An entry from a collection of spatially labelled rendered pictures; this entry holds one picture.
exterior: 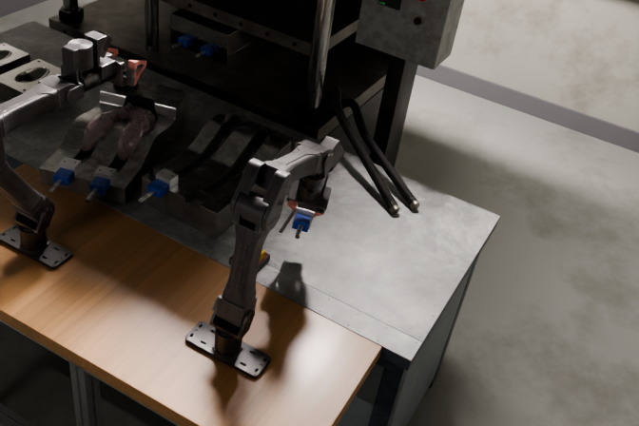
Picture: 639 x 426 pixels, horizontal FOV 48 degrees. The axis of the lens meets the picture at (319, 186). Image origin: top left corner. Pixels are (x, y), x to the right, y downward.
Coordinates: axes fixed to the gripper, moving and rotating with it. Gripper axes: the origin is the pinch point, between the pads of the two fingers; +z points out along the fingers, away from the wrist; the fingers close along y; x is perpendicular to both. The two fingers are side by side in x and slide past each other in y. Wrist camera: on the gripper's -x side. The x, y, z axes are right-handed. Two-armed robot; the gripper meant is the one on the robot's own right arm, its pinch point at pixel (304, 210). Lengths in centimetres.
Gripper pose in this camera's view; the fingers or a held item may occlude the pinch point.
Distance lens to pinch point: 188.2
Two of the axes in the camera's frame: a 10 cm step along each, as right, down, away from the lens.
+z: -1.5, 5.3, 8.4
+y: -9.6, -2.7, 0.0
